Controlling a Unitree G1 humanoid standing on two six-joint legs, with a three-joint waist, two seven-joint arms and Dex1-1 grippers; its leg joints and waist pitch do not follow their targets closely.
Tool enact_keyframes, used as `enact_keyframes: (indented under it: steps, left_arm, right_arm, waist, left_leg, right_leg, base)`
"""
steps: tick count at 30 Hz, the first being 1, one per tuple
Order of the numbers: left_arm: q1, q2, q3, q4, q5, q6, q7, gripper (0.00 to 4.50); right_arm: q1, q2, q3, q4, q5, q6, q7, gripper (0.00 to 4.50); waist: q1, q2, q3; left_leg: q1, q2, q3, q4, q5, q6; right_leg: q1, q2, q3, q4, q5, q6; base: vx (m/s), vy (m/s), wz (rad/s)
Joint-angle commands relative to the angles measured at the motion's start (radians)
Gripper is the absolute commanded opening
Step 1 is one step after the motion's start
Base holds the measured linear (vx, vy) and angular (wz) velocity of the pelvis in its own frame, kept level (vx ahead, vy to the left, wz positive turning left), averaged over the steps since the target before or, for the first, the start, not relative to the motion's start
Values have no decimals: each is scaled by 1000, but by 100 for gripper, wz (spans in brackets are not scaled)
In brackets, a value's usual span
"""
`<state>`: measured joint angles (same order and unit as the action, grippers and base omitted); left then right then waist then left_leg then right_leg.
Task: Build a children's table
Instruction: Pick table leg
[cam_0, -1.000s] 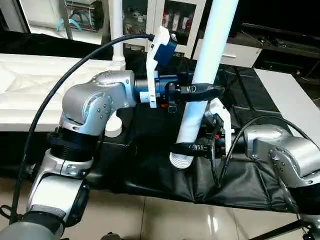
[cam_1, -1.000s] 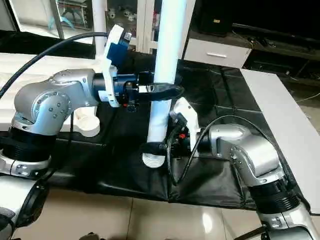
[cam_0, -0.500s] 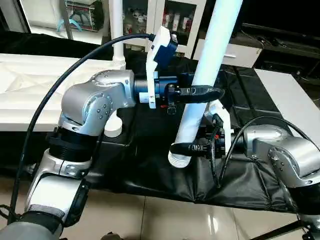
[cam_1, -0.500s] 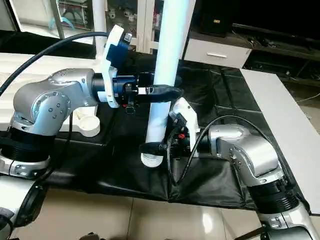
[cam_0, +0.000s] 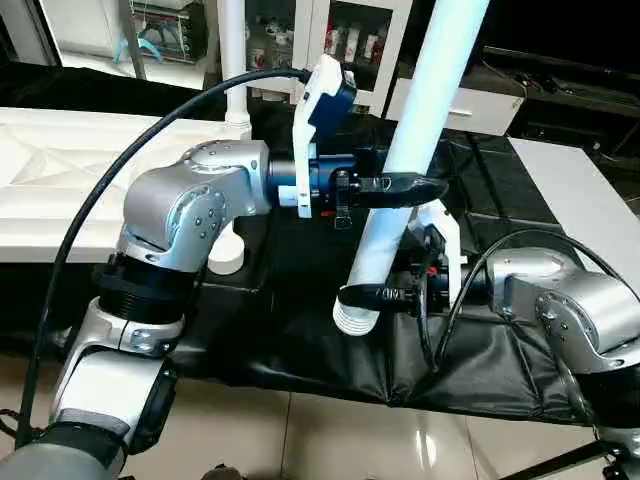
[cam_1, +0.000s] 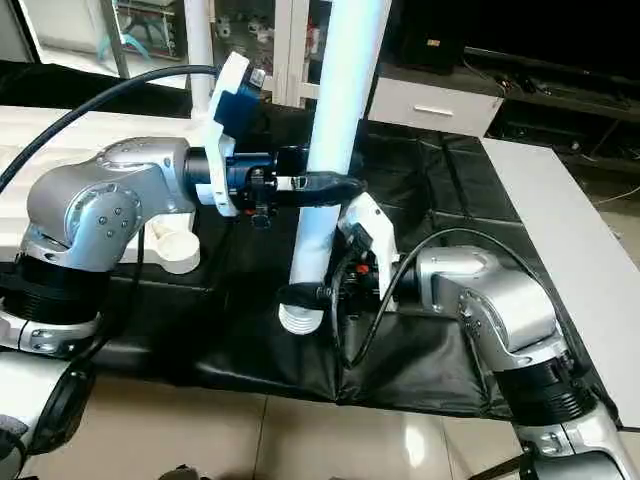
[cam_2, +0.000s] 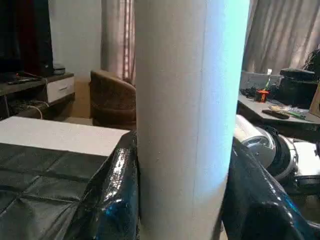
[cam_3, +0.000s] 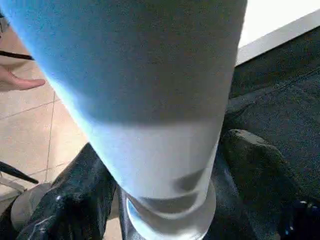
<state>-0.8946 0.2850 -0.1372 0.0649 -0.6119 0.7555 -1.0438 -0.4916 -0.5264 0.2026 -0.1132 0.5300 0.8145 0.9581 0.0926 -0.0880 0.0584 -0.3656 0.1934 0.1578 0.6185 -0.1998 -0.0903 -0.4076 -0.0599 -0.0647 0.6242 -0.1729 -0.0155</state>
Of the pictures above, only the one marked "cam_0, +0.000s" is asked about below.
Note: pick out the white plastic table leg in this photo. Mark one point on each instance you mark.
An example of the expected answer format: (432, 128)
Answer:
(420, 110)
(233, 60)

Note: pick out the white plastic table top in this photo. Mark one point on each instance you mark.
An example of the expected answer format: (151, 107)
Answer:
(60, 190)

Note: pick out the black work mat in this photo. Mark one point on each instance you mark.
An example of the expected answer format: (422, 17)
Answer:
(320, 350)

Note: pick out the white drawer unit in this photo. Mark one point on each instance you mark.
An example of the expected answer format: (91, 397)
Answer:
(480, 110)

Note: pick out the white glass door cabinet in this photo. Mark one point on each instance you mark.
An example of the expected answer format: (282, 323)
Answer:
(350, 40)

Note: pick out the white flat panel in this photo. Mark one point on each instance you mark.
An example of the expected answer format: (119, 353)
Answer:
(570, 190)

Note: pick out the storage rack with items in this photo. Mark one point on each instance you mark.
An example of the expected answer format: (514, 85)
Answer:
(165, 30)

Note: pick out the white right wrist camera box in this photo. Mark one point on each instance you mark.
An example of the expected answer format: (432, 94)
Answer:
(445, 235)

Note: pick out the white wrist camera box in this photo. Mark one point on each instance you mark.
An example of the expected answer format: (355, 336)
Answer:
(320, 100)
(445, 235)

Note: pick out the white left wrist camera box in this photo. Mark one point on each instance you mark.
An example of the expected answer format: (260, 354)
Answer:
(320, 100)

